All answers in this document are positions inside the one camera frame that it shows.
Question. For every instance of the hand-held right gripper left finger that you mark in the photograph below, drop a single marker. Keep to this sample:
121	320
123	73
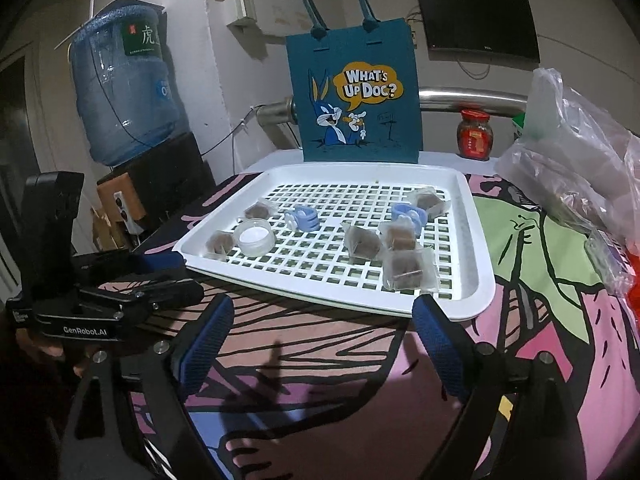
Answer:
205	350

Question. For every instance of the white perforated plastic tray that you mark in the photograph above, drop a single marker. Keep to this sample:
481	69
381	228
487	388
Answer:
475	260

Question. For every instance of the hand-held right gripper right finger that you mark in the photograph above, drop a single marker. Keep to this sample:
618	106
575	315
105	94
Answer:
440	345

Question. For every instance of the red sauce jar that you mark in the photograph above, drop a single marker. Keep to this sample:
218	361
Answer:
475	140

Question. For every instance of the brown cardboard pieces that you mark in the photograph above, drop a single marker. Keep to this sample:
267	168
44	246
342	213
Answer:
107	230

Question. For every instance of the colourful cartoon printed mat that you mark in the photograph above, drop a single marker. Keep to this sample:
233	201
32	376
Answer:
325	385

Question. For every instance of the person's left hand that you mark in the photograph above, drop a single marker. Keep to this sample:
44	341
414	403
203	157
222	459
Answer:
42	350

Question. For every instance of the steel bed rail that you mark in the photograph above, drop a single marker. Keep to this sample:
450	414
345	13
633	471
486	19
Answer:
275	110

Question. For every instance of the large blue water bottle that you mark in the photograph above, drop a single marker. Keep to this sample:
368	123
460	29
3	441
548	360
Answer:
125	100

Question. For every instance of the clear plastic bag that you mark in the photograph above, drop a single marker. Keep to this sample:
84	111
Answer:
565	160

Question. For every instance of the black wall television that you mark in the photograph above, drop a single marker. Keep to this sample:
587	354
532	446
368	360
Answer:
475	20

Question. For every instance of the teal cartoon tote bag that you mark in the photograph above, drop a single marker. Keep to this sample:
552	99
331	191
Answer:
305	60

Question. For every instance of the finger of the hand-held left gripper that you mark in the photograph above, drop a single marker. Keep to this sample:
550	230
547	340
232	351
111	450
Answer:
170	294
160	262

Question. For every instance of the clear round lid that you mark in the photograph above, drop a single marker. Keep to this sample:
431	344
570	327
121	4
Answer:
254	236

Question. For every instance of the green white carton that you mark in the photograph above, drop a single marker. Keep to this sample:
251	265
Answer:
517	127

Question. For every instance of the white wall socket box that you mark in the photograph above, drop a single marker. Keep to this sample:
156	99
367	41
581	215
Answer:
241	10

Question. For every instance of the blue flower clip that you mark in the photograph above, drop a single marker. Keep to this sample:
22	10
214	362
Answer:
407	211
302	217

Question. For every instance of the black water dispenser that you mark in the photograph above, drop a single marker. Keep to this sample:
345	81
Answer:
170	180

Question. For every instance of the clear packet brown contents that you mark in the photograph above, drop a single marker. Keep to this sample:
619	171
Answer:
400	237
429	201
259	209
362	241
220	243
410	270

